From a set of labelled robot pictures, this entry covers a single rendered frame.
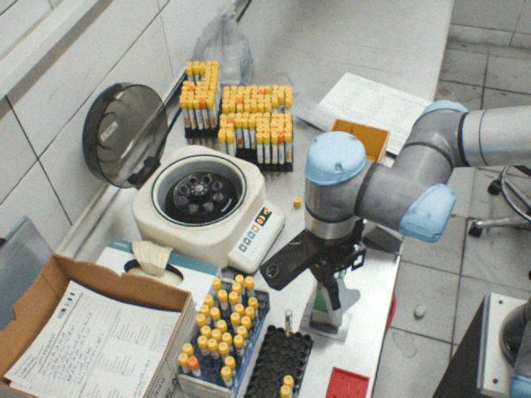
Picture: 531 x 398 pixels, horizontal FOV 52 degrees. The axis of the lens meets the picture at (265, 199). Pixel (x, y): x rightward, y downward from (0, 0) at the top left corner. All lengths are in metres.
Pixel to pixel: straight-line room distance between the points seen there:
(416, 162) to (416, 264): 1.55
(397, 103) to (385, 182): 0.83
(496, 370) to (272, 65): 1.02
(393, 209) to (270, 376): 0.45
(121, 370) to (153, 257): 0.22
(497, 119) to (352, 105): 0.78
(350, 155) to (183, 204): 0.53
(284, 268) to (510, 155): 0.35
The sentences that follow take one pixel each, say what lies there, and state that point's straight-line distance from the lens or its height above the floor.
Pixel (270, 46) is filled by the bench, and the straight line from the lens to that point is 1.72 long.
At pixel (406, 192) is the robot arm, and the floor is 1.33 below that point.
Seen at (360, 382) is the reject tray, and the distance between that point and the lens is 1.04.
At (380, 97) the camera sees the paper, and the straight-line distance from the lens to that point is 1.52.
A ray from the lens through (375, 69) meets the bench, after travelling 1.64.
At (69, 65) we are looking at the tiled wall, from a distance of 1.13.
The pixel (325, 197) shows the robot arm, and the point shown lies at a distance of 0.71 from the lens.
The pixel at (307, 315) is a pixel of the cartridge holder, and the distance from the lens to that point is 1.08.
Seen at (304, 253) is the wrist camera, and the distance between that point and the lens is 0.83.
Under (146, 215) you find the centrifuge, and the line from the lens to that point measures 1.13.
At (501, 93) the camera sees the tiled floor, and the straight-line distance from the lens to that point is 3.11.
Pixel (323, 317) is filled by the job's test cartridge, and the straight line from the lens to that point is 1.03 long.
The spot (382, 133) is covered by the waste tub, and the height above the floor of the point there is 0.96.
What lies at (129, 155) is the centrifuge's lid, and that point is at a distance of 1.23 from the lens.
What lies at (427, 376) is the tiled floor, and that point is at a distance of 2.04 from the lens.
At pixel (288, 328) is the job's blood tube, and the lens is 1.02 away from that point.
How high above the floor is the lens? 1.84
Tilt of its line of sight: 50 degrees down
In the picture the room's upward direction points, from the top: 4 degrees counter-clockwise
